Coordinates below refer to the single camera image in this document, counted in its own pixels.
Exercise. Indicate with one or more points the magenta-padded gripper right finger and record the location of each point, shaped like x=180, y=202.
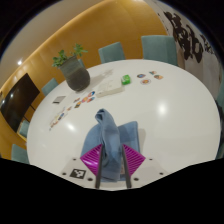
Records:
x=133, y=159

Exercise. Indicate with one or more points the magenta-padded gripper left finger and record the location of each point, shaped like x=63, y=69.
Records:
x=91, y=158

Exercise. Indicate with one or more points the blue terry towel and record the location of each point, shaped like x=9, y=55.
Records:
x=108, y=143

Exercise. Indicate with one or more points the colourful sticker sheet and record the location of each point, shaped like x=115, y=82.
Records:
x=58, y=117

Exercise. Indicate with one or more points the round printed badge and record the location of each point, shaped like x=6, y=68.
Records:
x=158, y=77
x=77, y=105
x=152, y=72
x=85, y=99
x=141, y=75
x=145, y=81
x=91, y=97
x=91, y=93

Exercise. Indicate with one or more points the dark grey card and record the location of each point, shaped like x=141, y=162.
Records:
x=59, y=99

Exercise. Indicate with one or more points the flat white box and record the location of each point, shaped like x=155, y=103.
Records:
x=110, y=88

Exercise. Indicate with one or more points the small green box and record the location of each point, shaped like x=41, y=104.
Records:
x=126, y=79

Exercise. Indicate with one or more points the potted plant in grey pot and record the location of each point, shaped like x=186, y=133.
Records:
x=76, y=75

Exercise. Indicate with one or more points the recessed ceiling light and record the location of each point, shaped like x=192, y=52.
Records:
x=19, y=62

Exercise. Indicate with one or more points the black wall screen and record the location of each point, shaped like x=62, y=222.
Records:
x=20, y=100

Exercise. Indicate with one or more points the white calligraphy wall art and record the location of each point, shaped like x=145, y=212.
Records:
x=191, y=40

